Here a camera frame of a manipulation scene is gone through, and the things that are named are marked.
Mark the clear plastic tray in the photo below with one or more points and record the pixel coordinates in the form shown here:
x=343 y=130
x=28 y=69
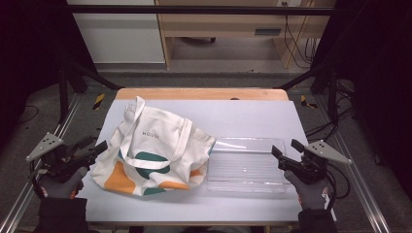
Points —
x=246 y=176

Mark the person's left hand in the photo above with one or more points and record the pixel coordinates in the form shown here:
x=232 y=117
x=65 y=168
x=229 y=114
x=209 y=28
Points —
x=60 y=187

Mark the person's right hand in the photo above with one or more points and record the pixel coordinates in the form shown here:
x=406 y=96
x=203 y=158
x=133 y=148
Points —
x=311 y=195

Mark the white tote bag colourful shapes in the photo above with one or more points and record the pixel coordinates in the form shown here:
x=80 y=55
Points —
x=152 y=129

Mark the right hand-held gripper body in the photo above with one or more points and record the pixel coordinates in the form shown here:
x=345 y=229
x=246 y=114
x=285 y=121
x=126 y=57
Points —
x=311 y=168

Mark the white table mat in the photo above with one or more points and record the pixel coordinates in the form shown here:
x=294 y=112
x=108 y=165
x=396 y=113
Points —
x=246 y=118

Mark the white cabinet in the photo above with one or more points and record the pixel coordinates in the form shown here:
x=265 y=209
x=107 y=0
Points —
x=120 y=39

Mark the office chair base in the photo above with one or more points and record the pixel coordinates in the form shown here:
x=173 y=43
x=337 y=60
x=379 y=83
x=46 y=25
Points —
x=207 y=39

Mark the black horizontal frame bar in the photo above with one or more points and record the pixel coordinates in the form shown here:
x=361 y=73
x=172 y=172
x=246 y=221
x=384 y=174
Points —
x=194 y=10

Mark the aluminium rail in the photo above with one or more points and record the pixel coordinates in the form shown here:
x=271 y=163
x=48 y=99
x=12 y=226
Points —
x=19 y=207
x=362 y=191

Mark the black curtain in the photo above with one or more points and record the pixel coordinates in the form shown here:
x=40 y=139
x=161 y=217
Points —
x=379 y=64
x=29 y=48

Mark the light wooden desk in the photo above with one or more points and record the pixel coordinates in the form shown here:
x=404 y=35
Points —
x=220 y=24

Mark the black frame stand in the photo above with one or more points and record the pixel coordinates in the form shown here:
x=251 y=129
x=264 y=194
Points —
x=333 y=93
x=63 y=90

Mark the yellow black floor tape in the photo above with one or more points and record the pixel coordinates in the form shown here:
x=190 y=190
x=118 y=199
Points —
x=98 y=101
x=303 y=101

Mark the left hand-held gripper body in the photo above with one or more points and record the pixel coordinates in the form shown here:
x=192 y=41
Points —
x=61 y=161

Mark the wooden table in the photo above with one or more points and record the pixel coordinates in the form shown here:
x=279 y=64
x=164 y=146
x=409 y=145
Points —
x=200 y=93

